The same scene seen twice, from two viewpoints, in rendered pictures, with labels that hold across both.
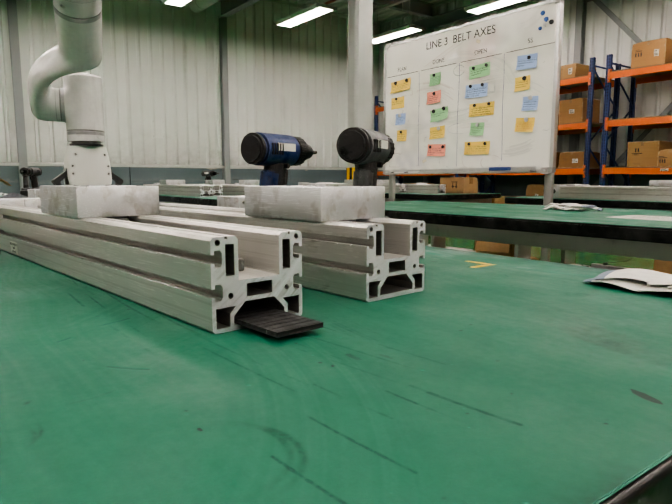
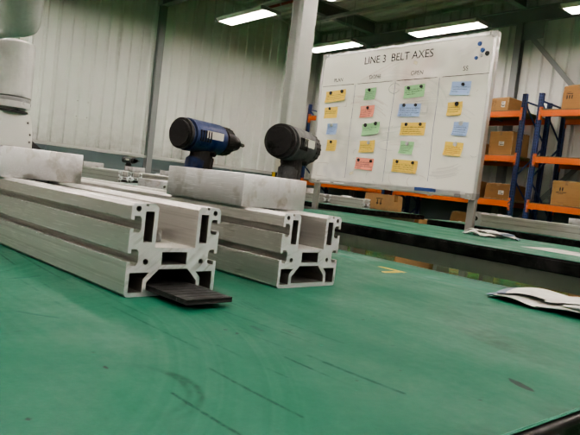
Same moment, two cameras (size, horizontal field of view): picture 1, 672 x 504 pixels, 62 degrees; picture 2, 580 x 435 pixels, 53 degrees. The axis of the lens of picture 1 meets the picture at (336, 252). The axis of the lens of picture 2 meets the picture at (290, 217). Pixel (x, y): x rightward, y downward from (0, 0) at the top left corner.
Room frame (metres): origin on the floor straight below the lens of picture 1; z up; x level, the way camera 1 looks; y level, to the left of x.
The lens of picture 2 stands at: (-0.04, 0.00, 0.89)
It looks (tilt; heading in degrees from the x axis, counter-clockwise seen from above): 3 degrees down; 357
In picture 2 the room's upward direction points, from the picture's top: 7 degrees clockwise
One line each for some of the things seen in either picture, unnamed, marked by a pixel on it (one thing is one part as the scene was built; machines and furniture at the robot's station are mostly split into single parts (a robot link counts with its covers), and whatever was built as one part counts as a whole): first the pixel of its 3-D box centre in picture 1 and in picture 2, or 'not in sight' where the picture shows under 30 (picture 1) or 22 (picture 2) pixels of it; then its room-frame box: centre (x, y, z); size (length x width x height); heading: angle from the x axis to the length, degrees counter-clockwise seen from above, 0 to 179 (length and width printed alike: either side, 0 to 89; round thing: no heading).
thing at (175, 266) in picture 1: (100, 243); (15, 205); (0.80, 0.34, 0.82); 0.80 x 0.10 x 0.09; 42
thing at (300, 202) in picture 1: (312, 211); (234, 198); (0.75, 0.03, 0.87); 0.16 x 0.11 x 0.07; 42
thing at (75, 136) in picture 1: (87, 138); (12, 104); (1.37, 0.60, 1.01); 0.09 x 0.08 x 0.03; 132
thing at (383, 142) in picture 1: (372, 192); (294, 190); (1.01, -0.07, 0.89); 0.20 x 0.08 x 0.22; 155
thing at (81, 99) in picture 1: (82, 103); (12, 68); (1.37, 0.61, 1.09); 0.09 x 0.08 x 0.13; 113
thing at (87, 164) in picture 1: (87, 164); (9, 129); (1.37, 0.60, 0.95); 0.10 x 0.07 x 0.11; 132
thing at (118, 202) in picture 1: (98, 209); (18, 171); (0.80, 0.34, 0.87); 0.16 x 0.11 x 0.07; 42
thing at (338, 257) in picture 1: (216, 234); (134, 212); (0.93, 0.20, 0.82); 0.80 x 0.10 x 0.09; 42
